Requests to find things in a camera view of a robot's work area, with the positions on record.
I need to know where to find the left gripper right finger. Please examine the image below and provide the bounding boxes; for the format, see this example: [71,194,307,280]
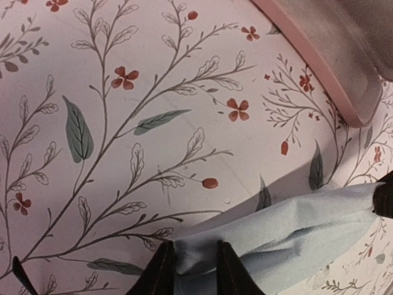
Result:
[216,241,265,295]

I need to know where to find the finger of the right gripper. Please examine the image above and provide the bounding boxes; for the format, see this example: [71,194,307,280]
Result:
[373,171,393,219]

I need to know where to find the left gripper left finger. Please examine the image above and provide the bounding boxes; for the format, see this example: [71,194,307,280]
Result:
[134,241,176,295]

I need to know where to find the light blue cleaning cloth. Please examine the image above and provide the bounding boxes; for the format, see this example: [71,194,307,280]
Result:
[174,183,384,294]

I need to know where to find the pink glasses case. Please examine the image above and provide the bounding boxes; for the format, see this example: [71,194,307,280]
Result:
[254,1,392,128]

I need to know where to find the black round sunglasses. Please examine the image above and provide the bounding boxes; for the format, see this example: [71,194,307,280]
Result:
[12,256,38,295]

